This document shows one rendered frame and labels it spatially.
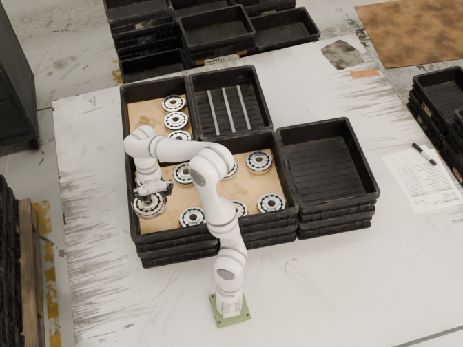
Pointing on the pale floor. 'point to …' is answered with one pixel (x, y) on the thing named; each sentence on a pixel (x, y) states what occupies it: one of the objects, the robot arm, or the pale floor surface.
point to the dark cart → (16, 89)
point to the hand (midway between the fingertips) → (157, 201)
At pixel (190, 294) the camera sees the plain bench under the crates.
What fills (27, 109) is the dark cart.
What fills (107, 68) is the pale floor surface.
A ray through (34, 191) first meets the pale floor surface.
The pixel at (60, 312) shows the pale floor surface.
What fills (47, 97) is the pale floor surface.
